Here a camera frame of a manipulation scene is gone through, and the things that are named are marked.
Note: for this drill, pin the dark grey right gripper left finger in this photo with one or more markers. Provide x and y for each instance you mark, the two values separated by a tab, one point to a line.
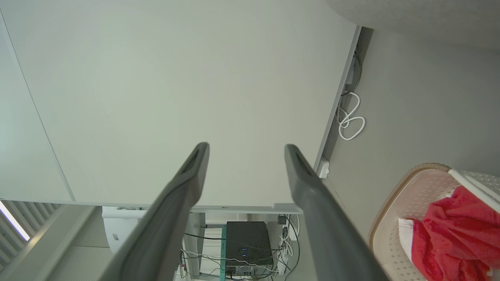
168	218

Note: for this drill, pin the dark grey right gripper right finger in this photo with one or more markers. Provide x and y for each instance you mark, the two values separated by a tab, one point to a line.
324	222

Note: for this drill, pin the red cloth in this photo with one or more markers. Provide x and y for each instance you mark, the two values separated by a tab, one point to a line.
449	234

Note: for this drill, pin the white cabinet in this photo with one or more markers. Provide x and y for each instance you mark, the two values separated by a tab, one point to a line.
119	230

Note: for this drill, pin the white power strip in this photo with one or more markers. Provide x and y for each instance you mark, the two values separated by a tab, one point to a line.
283	255

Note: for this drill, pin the small white socket box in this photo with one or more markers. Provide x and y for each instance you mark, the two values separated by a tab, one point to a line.
323	168

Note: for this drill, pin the black computer box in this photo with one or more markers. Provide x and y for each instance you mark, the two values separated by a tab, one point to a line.
246	238

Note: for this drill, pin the cream perforated laundry basket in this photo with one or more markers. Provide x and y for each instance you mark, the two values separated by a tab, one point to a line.
414	195

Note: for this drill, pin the ceiling strip light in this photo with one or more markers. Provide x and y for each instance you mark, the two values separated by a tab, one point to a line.
13	220

